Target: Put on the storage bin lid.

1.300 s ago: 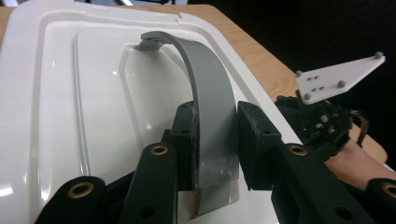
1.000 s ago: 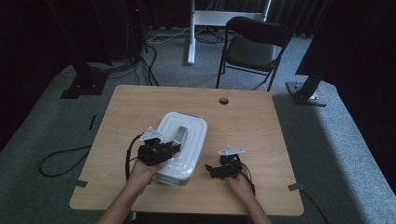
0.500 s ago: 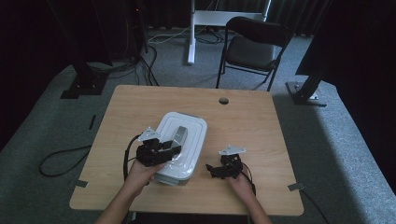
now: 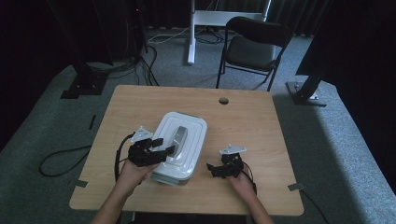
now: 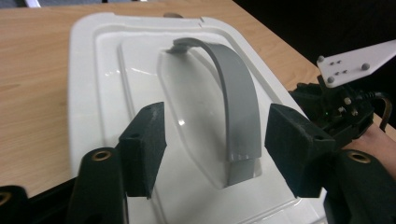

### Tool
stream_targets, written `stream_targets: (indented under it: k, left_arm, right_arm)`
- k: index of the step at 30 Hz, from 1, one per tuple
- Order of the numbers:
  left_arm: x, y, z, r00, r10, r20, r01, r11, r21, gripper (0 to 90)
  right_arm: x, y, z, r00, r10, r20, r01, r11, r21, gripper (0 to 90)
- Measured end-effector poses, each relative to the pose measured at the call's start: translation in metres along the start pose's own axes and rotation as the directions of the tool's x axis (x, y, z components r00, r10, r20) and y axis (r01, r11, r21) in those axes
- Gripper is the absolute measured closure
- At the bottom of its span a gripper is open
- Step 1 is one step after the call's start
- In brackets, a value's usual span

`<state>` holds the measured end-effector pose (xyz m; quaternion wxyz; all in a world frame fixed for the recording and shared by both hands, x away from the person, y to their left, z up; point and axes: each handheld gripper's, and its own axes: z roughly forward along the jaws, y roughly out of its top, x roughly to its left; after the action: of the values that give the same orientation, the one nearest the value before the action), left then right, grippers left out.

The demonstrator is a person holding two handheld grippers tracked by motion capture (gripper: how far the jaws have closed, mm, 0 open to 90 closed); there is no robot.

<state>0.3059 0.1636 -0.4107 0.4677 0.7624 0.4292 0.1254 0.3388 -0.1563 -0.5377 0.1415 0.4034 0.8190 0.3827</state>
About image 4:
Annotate black metal stand with base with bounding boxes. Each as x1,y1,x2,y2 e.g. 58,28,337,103
285,0,332,107
46,0,110,100

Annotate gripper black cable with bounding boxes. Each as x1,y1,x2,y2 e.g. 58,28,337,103
240,161,259,196
114,133,136,183

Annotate clear plastic storage box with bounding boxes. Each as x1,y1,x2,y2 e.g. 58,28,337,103
150,172,196,187

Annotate person's left hand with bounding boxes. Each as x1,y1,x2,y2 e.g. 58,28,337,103
115,160,161,198

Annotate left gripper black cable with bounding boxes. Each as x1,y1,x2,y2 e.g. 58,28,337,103
114,133,136,183

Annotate thin black floor cable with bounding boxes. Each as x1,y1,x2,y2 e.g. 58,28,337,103
299,188,330,224

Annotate white floor cable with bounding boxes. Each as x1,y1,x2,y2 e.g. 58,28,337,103
147,25,191,44

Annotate white desk frame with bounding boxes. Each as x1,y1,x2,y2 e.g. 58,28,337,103
186,0,273,66

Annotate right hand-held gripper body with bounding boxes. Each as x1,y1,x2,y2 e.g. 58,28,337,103
217,143,248,180

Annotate person's right hand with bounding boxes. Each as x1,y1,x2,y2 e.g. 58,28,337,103
227,175,259,201

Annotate bundle of black cables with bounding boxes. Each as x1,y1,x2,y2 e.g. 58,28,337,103
87,45,161,87

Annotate black looped floor cable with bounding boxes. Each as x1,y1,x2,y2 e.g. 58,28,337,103
38,145,93,178

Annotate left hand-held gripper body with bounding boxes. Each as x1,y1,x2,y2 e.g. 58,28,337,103
126,125,167,168

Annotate white lid with grey handle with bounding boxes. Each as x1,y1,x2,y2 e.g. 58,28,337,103
151,111,208,182

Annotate black folding chair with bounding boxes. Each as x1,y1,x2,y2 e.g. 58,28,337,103
215,15,294,92

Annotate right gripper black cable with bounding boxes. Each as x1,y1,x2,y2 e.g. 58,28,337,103
240,161,259,196

